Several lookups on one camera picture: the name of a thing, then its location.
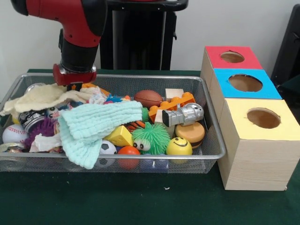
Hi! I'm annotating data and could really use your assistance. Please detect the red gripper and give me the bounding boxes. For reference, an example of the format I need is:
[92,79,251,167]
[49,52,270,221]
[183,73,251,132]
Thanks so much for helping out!
[52,63,97,91]

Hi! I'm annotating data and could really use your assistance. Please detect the cream waffle cloth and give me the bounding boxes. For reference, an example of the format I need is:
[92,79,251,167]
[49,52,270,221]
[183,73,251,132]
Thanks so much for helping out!
[0,83,101,118]

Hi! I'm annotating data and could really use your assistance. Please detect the mint green waffle cloth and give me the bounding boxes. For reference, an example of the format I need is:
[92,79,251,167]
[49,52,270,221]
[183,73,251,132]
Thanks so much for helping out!
[58,100,143,170]

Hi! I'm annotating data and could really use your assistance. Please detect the colourful polka dot cloth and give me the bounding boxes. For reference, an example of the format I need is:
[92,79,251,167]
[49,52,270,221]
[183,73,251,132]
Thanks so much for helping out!
[29,88,111,153]

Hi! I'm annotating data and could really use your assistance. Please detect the metal mesh bin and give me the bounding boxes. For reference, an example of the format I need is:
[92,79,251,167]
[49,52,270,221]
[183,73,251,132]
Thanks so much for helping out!
[0,73,227,174]

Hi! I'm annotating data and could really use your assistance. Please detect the wooden box with three holes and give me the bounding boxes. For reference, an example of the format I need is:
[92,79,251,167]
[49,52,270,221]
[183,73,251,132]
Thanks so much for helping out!
[200,45,300,192]

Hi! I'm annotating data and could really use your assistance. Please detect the yellow cheese wedge toy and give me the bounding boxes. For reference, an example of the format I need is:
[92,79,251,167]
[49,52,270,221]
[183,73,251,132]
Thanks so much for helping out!
[103,125,134,148]

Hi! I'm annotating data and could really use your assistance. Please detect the brown toy football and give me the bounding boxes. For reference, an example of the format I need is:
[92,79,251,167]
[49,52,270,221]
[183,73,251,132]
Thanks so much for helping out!
[134,90,164,108]

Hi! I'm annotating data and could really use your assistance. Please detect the white baseball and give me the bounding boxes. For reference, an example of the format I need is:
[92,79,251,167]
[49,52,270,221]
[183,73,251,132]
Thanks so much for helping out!
[2,124,29,144]

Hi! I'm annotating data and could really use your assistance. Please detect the green spiky toy with eyes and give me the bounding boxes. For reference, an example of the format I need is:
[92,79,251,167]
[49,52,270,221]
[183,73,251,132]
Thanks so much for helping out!
[131,121,171,155]

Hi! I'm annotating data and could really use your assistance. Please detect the small orange building block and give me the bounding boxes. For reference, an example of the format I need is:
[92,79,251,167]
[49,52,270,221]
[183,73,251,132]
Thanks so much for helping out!
[149,91,196,122]

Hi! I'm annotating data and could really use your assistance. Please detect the yellow smiley ball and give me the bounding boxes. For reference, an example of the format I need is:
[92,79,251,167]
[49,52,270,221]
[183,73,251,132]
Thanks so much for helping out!
[166,137,193,156]

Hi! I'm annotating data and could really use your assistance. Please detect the toy burger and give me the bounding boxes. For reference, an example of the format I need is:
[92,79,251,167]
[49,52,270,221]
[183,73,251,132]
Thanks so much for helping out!
[175,121,206,149]

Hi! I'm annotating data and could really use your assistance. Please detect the dark green table cloth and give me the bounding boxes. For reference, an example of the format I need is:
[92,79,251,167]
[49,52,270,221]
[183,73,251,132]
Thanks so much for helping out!
[0,68,300,225]

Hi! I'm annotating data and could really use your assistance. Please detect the black metal stand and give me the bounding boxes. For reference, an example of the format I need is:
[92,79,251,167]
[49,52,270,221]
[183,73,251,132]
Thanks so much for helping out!
[270,3,300,94]

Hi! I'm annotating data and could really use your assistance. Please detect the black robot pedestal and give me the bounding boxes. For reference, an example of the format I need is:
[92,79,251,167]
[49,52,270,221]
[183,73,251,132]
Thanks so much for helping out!
[100,0,189,70]

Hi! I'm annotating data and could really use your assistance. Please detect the silver toy camera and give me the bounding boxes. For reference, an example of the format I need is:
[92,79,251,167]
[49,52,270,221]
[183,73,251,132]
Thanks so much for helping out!
[162,102,204,127]

